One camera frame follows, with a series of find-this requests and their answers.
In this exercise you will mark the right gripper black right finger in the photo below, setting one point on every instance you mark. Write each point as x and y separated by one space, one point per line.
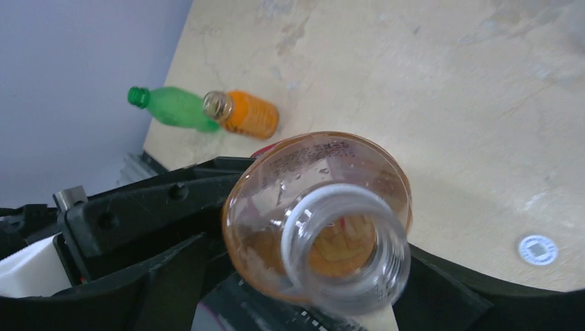
442 295

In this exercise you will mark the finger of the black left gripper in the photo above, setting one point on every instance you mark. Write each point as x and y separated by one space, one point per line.
102 234

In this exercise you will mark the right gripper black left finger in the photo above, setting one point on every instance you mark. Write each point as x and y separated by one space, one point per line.
160 293

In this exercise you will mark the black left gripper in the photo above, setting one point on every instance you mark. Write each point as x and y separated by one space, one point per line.
21 227

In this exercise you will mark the white bottle cap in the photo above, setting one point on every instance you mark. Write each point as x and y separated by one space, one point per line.
537 249

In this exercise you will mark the tea bottle with yellow-red label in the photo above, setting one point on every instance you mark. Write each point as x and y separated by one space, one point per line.
321 220

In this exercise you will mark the green plastic bottle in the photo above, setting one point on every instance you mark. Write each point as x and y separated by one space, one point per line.
173 107

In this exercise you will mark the orange juice bottle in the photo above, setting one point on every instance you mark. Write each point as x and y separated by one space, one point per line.
242 113

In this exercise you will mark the aluminium frame rail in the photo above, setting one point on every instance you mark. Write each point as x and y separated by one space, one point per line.
137 167

